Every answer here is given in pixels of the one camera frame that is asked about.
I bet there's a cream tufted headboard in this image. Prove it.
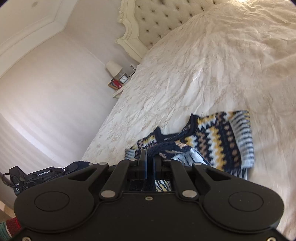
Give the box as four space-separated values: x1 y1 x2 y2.
115 0 226 63

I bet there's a small bedside clock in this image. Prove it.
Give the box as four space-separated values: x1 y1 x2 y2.
119 74 128 84

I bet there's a white bedside lamp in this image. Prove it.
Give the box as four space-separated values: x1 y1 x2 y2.
105 60 122 77

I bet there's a patterned knit sweater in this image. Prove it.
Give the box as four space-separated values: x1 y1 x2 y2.
125 110 254 179

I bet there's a cream embroidered bedspread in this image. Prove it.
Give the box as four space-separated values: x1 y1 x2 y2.
83 1 295 239

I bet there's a cream left nightstand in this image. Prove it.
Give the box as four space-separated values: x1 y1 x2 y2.
113 64 138 99

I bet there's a red book on nightstand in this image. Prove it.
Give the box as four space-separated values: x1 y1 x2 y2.
108 78 122 90

